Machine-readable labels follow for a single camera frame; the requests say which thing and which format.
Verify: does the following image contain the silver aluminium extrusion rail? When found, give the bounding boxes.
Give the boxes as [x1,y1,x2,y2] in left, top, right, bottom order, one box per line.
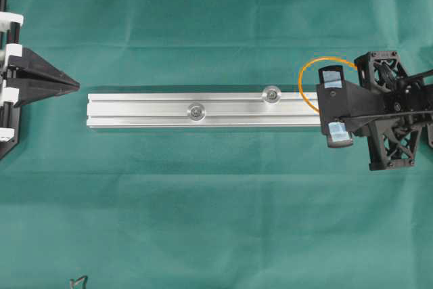
[87,91,320,129]

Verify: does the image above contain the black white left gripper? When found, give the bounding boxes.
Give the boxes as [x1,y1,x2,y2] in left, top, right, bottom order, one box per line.
[1,12,80,158]

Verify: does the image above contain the upper silver pulley shaft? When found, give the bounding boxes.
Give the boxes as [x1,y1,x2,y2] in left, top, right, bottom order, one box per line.
[261,85,281,104]

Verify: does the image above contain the thin metal wire piece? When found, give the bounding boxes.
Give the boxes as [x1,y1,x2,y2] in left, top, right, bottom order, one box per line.
[69,275,89,289]

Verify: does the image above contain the lower silver pulley shaft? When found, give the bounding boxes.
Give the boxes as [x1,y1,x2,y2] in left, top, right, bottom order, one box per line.
[187,103,206,122]

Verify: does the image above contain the yellow orange rubber band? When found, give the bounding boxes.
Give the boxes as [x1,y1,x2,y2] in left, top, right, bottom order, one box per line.
[297,56,357,113]

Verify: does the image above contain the silver pulley shaft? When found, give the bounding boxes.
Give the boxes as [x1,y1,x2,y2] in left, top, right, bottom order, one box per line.
[187,103,206,122]
[261,85,281,104]

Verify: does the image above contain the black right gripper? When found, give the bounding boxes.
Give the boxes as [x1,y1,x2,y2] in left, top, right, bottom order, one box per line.
[318,51,432,171]

